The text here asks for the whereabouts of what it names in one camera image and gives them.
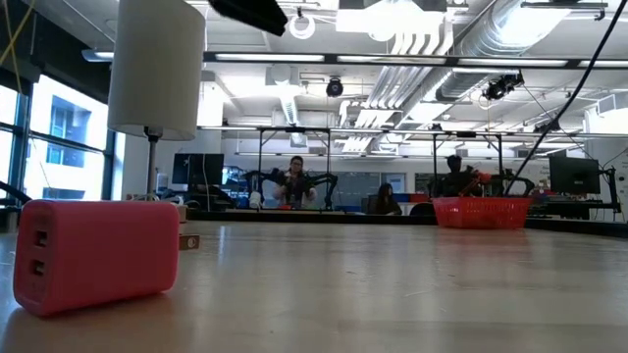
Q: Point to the pink two-port charger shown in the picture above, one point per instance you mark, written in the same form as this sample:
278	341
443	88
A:
98	255

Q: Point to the person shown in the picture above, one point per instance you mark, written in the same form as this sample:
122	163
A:
386	201
454	181
294	188

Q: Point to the black background rig frame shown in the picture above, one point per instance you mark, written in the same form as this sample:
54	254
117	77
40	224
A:
260	166
500	162

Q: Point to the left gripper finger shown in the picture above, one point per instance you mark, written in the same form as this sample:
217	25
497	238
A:
255	12

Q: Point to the black background robot arm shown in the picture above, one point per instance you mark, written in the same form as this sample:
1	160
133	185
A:
324	184

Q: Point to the black ceiling camera rig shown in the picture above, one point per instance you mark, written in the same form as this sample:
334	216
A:
495	90

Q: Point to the black overhead light bar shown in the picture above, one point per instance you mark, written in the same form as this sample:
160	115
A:
573	63

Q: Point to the red plastic basket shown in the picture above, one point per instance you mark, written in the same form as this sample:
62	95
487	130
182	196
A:
481	213

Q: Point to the white ceiling light panel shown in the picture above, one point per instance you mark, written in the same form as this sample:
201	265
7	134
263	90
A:
392	22

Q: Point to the white table lamp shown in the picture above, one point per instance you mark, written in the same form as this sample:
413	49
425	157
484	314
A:
157	73

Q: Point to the large window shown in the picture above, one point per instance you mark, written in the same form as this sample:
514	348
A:
68	122

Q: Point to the black dome camera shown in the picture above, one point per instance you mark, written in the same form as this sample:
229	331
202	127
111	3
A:
334	88

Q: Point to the black computer monitor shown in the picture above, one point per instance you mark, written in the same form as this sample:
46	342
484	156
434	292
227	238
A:
574	176
196	171

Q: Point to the silver ventilation duct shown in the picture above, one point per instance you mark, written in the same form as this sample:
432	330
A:
490	39

